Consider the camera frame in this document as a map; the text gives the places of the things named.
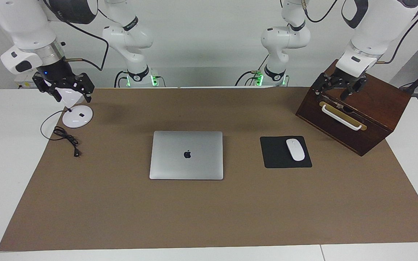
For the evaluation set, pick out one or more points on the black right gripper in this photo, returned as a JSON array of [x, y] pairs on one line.
[[54, 70]]

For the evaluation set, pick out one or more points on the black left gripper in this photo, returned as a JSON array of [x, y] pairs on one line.
[[336, 79]]

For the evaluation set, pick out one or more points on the silver laptop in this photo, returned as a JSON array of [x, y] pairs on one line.
[[185, 154]]

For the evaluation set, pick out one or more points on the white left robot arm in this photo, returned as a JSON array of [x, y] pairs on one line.
[[379, 25]]

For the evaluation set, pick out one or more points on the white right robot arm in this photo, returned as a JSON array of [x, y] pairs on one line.
[[24, 21]]

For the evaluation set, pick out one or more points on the white desk lamp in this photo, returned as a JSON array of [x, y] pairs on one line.
[[76, 117]]

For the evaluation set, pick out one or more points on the dark wooden box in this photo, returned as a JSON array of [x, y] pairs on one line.
[[372, 116]]

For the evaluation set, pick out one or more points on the white computer mouse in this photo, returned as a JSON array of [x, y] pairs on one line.
[[295, 149]]

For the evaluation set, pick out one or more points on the black mouse pad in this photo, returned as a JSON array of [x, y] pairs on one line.
[[274, 154]]

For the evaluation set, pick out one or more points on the brown table mat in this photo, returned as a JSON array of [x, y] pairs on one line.
[[209, 217]]

